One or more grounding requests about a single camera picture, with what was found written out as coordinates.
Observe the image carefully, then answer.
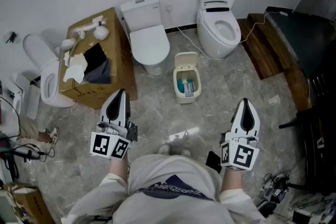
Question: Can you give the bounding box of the thin black wire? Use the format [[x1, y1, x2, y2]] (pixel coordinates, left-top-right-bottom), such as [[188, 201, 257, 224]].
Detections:
[[70, 78, 80, 102]]

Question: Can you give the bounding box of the grey device with cables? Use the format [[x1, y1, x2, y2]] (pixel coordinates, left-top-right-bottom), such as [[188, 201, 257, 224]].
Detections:
[[258, 172, 291, 205]]

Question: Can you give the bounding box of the white toilet with closed lid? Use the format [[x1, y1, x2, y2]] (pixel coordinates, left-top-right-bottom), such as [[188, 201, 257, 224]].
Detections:
[[120, 0, 171, 76]]

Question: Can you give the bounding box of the small cardboard box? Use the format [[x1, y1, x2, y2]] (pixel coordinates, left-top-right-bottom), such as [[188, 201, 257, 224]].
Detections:
[[2, 183, 56, 224]]

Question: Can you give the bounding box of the person's right forearm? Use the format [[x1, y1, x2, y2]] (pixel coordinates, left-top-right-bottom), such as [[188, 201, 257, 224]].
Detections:
[[221, 167, 244, 194]]

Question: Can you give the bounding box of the black cloth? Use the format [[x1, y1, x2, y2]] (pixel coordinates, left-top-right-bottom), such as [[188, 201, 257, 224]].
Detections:
[[83, 42, 108, 76]]

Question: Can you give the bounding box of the dark cabinet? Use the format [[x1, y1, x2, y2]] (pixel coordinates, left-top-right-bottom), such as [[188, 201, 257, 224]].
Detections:
[[264, 6, 336, 79]]

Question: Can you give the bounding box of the grey and black power tool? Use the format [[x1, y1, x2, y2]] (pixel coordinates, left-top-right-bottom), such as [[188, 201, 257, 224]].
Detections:
[[0, 143, 41, 161]]

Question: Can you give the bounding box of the white toilet brush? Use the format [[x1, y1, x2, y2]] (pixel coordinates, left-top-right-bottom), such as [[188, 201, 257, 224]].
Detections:
[[64, 29, 86, 68]]

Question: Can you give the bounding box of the black cable with adapter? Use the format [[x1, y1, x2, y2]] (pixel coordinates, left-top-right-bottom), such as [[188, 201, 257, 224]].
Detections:
[[36, 147, 56, 163]]

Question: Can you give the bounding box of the large cardboard box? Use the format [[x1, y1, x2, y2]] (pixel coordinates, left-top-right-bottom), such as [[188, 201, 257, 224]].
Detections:
[[59, 7, 139, 110]]

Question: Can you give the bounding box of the cream folded tissue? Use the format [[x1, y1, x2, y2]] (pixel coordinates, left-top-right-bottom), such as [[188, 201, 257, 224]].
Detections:
[[69, 52, 89, 71]]

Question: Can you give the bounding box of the person's left forearm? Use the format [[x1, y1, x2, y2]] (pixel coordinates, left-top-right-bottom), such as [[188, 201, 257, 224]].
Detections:
[[108, 157, 130, 184]]

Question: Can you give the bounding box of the white round dome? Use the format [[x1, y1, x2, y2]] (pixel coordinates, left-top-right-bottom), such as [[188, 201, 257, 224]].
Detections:
[[60, 38, 76, 51]]

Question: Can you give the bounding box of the brown wooden platform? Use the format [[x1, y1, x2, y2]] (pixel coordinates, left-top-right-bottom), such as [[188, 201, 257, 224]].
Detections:
[[236, 13, 313, 113]]

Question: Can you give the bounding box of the black waist-worn box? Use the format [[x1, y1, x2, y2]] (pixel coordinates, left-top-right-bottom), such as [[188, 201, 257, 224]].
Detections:
[[206, 151, 223, 174]]

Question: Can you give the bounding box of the grey cloth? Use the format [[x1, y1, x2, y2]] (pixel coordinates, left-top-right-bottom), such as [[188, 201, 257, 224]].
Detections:
[[83, 57, 112, 84]]

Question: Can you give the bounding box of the white crumpled paper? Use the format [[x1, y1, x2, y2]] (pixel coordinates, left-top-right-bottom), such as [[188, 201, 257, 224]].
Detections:
[[62, 65, 86, 84]]

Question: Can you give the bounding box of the white smart toilet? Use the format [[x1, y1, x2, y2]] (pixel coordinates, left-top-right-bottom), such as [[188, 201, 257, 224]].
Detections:
[[196, 0, 242, 60]]

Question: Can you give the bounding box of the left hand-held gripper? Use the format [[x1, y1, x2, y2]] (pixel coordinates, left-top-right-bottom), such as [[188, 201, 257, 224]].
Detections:
[[90, 89, 139, 161]]

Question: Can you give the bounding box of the small cream trash bin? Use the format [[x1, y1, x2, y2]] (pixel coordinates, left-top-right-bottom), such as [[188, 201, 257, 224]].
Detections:
[[172, 51, 202, 105]]

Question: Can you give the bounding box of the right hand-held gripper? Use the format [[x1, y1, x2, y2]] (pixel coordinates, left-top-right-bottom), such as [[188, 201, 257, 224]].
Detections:
[[219, 98, 261, 172]]

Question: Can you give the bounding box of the white power cable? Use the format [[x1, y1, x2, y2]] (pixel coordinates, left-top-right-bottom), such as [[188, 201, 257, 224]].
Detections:
[[177, 10, 289, 60]]

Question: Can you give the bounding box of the person's white shirt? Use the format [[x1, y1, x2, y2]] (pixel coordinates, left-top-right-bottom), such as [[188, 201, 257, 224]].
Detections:
[[61, 154, 266, 224]]

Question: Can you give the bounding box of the black chair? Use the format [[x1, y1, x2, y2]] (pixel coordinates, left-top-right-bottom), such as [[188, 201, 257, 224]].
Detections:
[[278, 73, 336, 192]]

